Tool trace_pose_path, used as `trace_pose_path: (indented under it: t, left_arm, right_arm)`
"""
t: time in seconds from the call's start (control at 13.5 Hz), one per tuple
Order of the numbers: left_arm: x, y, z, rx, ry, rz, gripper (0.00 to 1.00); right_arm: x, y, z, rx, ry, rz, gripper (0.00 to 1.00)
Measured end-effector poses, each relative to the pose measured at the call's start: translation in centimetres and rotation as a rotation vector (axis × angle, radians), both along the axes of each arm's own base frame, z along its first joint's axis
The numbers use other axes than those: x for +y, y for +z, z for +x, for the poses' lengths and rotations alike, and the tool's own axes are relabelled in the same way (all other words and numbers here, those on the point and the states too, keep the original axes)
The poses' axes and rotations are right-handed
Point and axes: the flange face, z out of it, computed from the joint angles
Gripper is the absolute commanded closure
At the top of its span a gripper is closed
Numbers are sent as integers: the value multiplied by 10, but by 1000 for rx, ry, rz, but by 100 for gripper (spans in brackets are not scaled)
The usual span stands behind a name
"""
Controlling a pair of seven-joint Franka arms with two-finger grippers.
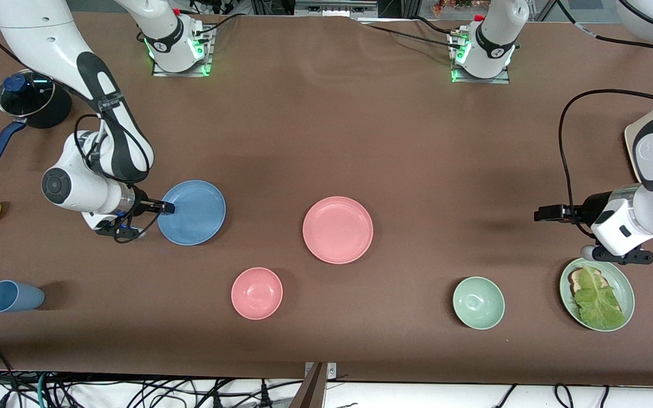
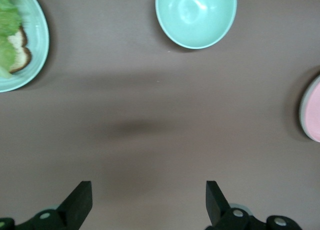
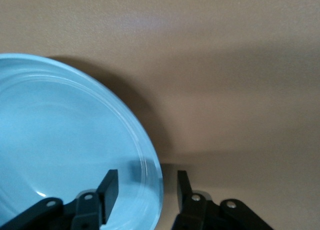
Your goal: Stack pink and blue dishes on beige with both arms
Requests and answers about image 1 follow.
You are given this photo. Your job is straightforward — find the blue plate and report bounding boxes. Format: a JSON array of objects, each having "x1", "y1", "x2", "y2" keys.
[{"x1": 157, "y1": 180, "x2": 227, "y2": 246}]

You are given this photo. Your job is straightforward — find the pink plate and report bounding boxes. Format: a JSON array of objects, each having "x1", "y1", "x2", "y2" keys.
[{"x1": 303, "y1": 196, "x2": 374, "y2": 265}]

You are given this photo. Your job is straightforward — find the toasted bread slice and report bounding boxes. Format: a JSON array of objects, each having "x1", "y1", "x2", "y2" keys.
[{"x1": 568, "y1": 268, "x2": 608, "y2": 295}]

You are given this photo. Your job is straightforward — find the green plate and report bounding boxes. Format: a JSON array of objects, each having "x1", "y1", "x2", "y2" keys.
[{"x1": 559, "y1": 257, "x2": 635, "y2": 332}]

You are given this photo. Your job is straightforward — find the green lettuce leaf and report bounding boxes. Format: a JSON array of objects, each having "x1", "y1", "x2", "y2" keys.
[{"x1": 573, "y1": 264, "x2": 626, "y2": 330}]

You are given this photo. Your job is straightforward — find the green bowl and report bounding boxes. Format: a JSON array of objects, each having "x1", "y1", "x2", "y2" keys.
[{"x1": 452, "y1": 276, "x2": 506, "y2": 330}]

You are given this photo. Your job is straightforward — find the blue cup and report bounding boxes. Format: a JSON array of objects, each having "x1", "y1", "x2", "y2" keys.
[{"x1": 0, "y1": 280, "x2": 45, "y2": 313}]

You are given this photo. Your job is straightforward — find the pink bowl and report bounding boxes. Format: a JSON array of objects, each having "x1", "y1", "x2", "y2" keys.
[{"x1": 231, "y1": 267, "x2": 283, "y2": 320}]

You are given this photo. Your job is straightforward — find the glass lid with blue knob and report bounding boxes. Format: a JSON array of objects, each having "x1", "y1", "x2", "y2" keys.
[{"x1": 0, "y1": 69, "x2": 55, "y2": 118}]

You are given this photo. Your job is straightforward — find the brown table cover mat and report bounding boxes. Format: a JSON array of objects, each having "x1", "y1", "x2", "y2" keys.
[{"x1": 0, "y1": 8, "x2": 653, "y2": 387}]

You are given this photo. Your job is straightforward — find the orange artificial flowers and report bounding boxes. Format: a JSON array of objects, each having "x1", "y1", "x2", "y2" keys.
[{"x1": 431, "y1": 0, "x2": 477, "y2": 15}]

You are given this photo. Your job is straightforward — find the dark brown beam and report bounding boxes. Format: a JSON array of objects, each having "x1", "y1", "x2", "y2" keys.
[{"x1": 288, "y1": 363, "x2": 328, "y2": 408}]

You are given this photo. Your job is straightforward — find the grey metal box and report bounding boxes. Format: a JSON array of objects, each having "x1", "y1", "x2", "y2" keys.
[{"x1": 294, "y1": 0, "x2": 379, "y2": 19}]

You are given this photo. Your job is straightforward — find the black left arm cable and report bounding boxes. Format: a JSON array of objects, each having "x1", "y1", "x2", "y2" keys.
[{"x1": 557, "y1": 0, "x2": 653, "y2": 239}]

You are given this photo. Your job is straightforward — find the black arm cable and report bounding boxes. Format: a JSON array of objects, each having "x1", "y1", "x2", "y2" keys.
[
  {"x1": 74, "y1": 110, "x2": 155, "y2": 244},
  {"x1": 557, "y1": 0, "x2": 653, "y2": 239}
]

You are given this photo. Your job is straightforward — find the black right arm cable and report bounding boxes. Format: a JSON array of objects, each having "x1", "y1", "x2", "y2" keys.
[{"x1": 74, "y1": 110, "x2": 155, "y2": 244}]

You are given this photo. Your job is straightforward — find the black pot with blue handle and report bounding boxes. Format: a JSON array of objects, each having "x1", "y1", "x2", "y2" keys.
[{"x1": 0, "y1": 71, "x2": 72, "y2": 168}]

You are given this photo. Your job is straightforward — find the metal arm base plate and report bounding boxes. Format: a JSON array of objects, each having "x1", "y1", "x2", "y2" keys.
[
  {"x1": 152, "y1": 25, "x2": 214, "y2": 77},
  {"x1": 450, "y1": 29, "x2": 511, "y2": 84}
]

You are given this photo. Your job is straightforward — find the black base cable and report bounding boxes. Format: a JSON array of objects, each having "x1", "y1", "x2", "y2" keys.
[
  {"x1": 412, "y1": 16, "x2": 463, "y2": 37},
  {"x1": 193, "y1": 12, "x2": 251, "y2": 37},
  {"x1": 361, "y1": 22, "x2": 466, "y2": 52}
]

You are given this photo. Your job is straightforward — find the metal table bracket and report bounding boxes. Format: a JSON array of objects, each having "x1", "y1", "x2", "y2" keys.
[{"x1": 304, "y1": 362, "x2": 338, "y2": 380}]

